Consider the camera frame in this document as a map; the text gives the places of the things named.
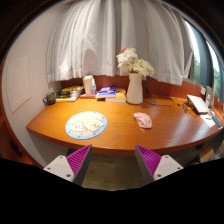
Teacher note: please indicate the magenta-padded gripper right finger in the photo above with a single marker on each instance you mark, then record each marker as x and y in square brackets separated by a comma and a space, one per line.
[166, 165]

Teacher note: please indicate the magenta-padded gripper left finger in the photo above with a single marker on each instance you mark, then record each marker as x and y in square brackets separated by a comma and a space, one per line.
[60, 165]

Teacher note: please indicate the pink computer mouse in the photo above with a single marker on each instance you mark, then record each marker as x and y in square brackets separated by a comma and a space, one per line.
[143, 120]

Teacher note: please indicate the round cartoon print mouse pad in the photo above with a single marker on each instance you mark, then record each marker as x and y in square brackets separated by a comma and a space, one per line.
[86, 125]

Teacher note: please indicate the brown cardboard box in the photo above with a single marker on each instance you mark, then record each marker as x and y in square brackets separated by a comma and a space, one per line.
[206, 154]

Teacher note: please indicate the black pen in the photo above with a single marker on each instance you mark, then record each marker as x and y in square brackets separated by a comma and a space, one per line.
[184, 108]

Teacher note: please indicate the white paper sheet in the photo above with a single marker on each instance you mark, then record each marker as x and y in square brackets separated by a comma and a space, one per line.
[208, 121]

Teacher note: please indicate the white and yellow book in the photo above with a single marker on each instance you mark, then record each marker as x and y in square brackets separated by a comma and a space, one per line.
[66, 99]

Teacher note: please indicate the dark green mug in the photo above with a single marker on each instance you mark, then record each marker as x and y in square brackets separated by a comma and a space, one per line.
[50, 98]

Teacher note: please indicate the black spine book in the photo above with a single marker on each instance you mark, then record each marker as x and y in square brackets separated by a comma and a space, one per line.
[68, 94]

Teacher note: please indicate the flat red-brown book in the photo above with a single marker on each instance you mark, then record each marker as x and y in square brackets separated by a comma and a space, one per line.
[87, 96]

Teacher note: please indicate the yellow and black book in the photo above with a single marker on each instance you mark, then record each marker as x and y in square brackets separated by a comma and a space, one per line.
[73, 89]

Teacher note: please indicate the white ceramic vase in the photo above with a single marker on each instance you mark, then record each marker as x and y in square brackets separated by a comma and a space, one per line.
[134, 90]

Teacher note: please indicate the orange cover book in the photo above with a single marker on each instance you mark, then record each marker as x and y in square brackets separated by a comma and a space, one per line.
[120, 95]

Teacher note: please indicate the white lidded tumbler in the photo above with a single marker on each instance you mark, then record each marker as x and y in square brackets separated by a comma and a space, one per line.
[88, 85]

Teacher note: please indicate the clear spray bottle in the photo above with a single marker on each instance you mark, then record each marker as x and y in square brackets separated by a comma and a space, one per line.
[94, 87]

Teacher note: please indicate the blue cover book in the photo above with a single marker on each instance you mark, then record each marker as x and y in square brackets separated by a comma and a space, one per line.
[106, 92]

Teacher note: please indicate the white flower bouquet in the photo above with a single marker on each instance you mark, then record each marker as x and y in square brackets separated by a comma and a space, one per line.
[133, 63]

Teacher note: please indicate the window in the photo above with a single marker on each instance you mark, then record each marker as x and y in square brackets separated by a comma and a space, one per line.
[203, 56]

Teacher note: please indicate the white curtain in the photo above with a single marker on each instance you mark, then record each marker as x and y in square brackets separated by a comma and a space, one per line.
[110, 36]

